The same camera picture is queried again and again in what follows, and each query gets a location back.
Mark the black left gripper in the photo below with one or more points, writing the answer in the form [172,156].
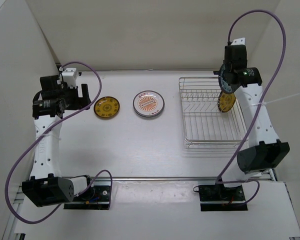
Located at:
[80,102]

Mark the teal blue patterned plate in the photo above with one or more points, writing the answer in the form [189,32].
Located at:
[223,84]

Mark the yellow patterned plate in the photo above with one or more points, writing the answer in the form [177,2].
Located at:
[106,107]

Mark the white plate orange sunburst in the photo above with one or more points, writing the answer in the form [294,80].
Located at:
[148,103]

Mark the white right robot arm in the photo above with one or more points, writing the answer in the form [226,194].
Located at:
[261,148]

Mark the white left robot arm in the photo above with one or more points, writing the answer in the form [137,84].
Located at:
[46,185]

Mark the yellow brown rear plate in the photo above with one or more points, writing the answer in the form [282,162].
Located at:
[225,102]

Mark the white zip tie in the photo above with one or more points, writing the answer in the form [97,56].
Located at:
[275,100]

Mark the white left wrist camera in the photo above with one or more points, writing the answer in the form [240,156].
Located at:
[69,75]

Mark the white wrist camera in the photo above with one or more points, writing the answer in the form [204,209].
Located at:
[69,75]
[237,41]

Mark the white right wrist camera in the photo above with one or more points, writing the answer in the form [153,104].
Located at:
[237,41]

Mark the silver wire dish rack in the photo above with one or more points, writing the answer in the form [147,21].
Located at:
[204,126]

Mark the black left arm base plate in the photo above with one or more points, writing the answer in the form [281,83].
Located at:
[97,197]

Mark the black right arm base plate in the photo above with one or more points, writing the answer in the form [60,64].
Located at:
[217,198]

